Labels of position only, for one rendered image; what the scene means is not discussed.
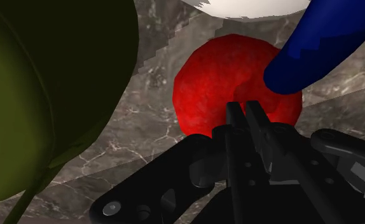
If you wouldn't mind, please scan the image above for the red apple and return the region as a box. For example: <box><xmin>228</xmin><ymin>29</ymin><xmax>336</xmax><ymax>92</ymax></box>
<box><xmin>172</xmin><ymin>33</ymin><xmax>303</xmax><ymax>138</ymax></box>

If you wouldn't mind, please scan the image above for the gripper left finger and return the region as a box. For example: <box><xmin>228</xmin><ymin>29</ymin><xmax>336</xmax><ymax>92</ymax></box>
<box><xmin>88</xmin><ymin>101</ymin><xmax>271</xmax><ymax>224</ymax></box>

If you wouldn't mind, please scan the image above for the blue rounded object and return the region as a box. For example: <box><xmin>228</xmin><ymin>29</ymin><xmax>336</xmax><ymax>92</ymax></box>
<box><xmin>263</xmin><ymin>0</ymin><xmax>365</xmax><ymax>95</ymax></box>

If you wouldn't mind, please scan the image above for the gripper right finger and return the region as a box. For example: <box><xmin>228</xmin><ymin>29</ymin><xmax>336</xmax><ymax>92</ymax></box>
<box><xmin>245</xmin><ymin>100</ymin><xmax>365</xmax><ymax>224</ymax></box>

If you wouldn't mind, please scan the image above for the olive green round vessel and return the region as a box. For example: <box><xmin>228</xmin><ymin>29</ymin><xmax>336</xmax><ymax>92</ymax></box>
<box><xmin>0</xmin><ymin>0</ymin><xmax>139</xmax><ymax>224</ymax></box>

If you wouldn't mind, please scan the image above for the white round object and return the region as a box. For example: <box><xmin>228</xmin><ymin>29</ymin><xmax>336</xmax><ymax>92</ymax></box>
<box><xmin>180</xmin><ymin>0</ymin><xmax>312</xmax><ymax>19</ymax></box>

